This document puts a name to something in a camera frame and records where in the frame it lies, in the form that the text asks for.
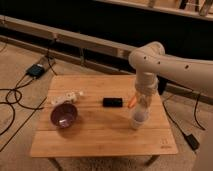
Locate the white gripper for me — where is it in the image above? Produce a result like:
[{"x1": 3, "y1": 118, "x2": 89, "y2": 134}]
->
[{"x1": 134, "y1": 80, "x2": 158, "y2": 114}]

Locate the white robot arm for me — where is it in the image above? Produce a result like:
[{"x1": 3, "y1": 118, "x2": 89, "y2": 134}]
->
[{"x1": 128, "y1": 42, "x2": 213, "y2": 171}]

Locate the orange carrot toy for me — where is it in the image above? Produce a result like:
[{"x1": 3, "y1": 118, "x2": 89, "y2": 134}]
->
[{"x1": 127, "y1": 96, "x2": 137, "y2": 108}]

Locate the black rectangular block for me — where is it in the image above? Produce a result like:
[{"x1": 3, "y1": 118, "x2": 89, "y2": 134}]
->
[{"x1": 103, "y1": 98, "x2": 123, "y2": 107}]

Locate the black power adapter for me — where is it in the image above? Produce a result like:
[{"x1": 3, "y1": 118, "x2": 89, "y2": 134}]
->
[{"x1": 184, "y1": 134, "x2": 200, "y2": 150}]

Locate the wooden folding table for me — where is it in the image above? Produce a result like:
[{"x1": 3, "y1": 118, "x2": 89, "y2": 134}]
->
[{"x1": 29, "y1": 74, "x2": 179, "y2": 171}]

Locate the purple bowl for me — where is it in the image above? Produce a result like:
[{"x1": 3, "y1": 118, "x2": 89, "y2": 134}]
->
[{"x1": 50, "y1": 103, "x2": 78, "y2": 128}]

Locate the black power box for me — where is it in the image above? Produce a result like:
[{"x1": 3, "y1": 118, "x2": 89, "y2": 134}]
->
[{"x1": 26, "y1": 64, "x2": 45, "y2": 79}]

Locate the black cable right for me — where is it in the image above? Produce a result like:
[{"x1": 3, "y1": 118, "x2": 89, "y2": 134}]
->
[{"x1": 162, "y1": 93, "x2": 208, "y2": 141}]

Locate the black floor cables left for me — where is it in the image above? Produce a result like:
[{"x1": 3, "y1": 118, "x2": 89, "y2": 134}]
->
[{"x1": 0, "y1": 36, "x2": 59, "y2": 153}]

